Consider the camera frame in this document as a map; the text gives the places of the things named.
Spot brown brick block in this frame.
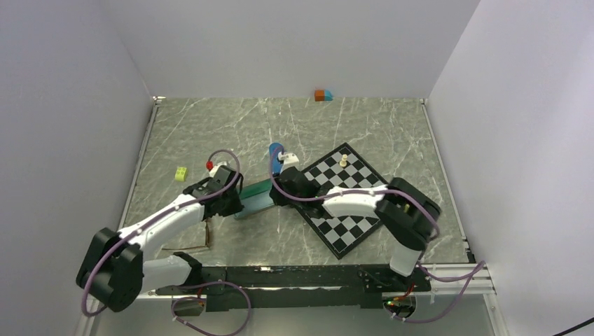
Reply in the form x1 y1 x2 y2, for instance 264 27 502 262
233 179 275 220

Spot blue glasses case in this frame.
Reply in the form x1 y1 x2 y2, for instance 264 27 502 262
268 142 284 176

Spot brown sunglasses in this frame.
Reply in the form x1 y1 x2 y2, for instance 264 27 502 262
161 219 212 253

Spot light blue cloth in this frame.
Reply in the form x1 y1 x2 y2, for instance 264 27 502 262
240 192 275 217

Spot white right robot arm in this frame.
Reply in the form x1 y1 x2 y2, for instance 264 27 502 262
269 167 441 291

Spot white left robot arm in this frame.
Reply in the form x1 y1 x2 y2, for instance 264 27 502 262
75 165 243 312

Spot black white chessboard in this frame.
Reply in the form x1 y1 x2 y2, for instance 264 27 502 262
298 143 387 260

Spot cream chess piece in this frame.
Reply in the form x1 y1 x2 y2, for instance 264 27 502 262
339 154 348 168

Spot lime green toy brick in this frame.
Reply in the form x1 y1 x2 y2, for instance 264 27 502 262
174 167 188 182

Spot orange block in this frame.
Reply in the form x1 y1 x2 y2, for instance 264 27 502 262
314 90 326 102

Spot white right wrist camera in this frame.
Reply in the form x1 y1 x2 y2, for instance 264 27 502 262
277 152 300 173

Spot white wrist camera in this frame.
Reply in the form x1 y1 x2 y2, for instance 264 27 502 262
208 161 230 179
277 152 300 173

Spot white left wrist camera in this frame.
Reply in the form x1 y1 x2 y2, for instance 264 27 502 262
208 161 230 179

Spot black base frame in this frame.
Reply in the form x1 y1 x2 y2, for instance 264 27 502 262
155 262 432 312

